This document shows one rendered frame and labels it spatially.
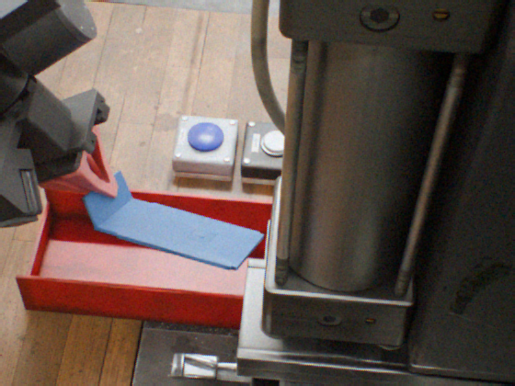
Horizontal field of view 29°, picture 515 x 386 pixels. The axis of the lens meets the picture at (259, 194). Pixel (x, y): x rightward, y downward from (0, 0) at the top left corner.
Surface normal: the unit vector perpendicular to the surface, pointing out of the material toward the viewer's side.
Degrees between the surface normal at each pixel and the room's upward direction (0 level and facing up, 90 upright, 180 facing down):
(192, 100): 0
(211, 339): 0
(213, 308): 90
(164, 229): 28
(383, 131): 90
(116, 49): 0
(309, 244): 90
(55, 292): 90
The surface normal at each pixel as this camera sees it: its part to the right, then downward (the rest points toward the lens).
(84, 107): -0.50, -0.55
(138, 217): 0.11, -0.90
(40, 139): -0.08, 0.80
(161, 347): 0.03, -0.61
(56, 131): 0.86, -0.24
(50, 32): 0.00, 0.46
